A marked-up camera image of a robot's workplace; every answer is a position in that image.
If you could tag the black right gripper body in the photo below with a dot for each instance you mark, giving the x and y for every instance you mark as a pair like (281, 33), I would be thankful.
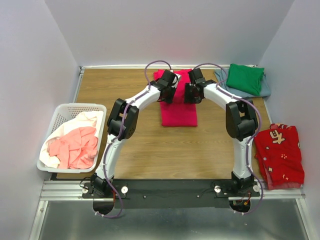
(189, 87)

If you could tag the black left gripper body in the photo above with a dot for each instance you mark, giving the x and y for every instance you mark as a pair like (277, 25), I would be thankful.
(170, 90)

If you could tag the magenta t shirt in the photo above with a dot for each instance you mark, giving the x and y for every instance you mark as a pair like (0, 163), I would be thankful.
(178, 113)

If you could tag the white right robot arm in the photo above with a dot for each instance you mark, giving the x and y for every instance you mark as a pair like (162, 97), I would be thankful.
(241, 124)

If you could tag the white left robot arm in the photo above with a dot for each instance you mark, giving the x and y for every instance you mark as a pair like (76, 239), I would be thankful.
(122, 123)

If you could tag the grey blue folded t shirt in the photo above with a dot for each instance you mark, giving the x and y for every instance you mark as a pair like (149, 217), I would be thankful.
(265, 90)

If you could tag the green folded t shirt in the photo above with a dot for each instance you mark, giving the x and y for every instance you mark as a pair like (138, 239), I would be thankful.
(246, 79)

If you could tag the white cream garment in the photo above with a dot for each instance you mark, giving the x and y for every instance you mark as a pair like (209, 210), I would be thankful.
(74, 144)

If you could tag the red patterned folded t shirt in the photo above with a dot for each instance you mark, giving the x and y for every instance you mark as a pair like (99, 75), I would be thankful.
(279, 157)

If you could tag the peach pink garment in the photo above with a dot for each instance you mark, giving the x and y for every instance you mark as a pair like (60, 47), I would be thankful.
(75, 150)

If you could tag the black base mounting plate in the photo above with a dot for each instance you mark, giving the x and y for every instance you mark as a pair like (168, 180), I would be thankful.
(165, 194)

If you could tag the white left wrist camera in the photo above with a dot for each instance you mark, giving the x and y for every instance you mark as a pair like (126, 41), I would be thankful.
(176, 80)

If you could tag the aluminium frame rail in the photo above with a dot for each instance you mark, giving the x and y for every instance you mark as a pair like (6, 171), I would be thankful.
(178, 210)

